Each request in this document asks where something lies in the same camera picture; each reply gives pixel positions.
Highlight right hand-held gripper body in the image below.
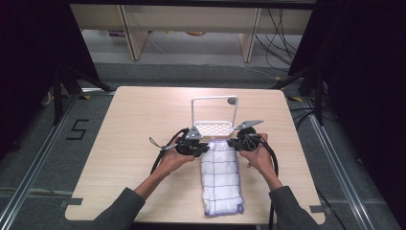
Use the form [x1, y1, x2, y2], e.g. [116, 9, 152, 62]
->
[234, 119, 265, 152]

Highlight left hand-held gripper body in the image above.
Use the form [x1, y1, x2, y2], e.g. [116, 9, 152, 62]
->
[173, 126, 211, 158]

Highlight white wire rack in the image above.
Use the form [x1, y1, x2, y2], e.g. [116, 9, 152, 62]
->
[190, 95, 239, 140]

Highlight white cloth with purple grid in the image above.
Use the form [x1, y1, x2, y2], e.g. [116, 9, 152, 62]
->
[199, 138, 245, 219]

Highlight person's left hand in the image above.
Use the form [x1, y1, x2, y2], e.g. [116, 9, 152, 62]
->
[157, 146, 196, 176]

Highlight person's right hand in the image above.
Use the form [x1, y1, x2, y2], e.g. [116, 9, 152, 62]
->
[238, 132, 273, 177]

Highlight black metal stand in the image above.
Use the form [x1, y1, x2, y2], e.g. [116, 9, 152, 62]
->
[270, 66, 327, 127]
[52, 64, 117, 127]

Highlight beige wooden desk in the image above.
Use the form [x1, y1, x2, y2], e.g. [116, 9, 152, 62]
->
[69, 3, 314, 64]

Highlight black curtain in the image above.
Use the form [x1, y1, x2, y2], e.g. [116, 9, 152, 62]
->
[287, 0, 406, 223]
[0, 0, 101, 162]

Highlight grey strap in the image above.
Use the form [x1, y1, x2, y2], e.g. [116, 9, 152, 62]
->
[148, 136, 178, 152]

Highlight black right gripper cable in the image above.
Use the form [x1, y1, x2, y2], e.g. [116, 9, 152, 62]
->
[250, 133, 280, 230]

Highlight black floor cables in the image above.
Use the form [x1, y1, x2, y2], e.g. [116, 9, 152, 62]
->
[288, 105, 318, 129]

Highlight white floor cable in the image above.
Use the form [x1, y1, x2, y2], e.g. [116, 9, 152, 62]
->
[235, 62, 282, 81]

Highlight aluminium floor rail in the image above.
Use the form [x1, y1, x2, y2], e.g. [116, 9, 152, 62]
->
[301, 95, 377, 230]
[0, 93, 79, 230]

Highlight bundle of black cables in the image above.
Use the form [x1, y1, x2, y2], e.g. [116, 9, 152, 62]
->
[254, 8, 304, 73]

